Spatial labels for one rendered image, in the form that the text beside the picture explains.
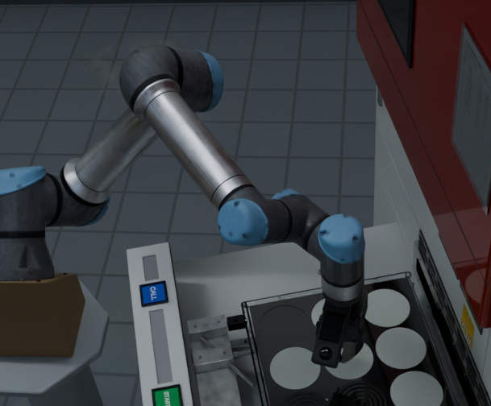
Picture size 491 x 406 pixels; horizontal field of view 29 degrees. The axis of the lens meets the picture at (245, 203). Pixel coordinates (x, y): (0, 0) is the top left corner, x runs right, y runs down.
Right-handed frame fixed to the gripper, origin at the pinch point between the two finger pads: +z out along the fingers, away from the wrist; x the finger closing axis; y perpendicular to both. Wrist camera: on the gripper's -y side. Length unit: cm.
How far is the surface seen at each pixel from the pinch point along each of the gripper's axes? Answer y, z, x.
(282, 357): 2.7, 7.2, 12.7
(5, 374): -11, 15, 71
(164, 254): 17.8, 1.2, 43.4
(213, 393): -7.8, 9.2, 24.0
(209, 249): 98, 97, 72
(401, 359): 8.2, 7.2, -10.4
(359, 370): 3.5, 7.2, -3.0
